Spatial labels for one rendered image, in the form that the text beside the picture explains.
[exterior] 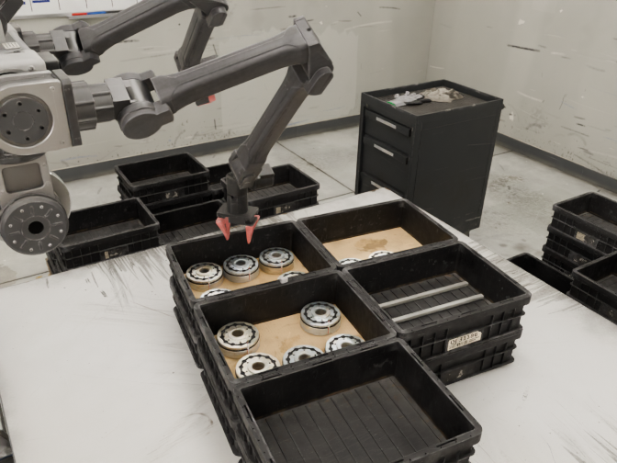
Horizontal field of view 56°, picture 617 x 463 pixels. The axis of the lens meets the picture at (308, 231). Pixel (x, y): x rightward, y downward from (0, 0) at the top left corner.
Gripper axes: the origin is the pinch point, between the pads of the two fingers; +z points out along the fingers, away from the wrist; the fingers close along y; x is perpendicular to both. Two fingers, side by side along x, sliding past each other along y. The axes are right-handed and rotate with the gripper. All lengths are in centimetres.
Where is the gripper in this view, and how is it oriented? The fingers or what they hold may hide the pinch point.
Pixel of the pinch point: (238, 238)
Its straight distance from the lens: 166.9
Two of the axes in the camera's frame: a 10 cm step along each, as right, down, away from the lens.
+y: -9.7, -1.5, 1.8
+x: -2.3, 4.8, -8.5
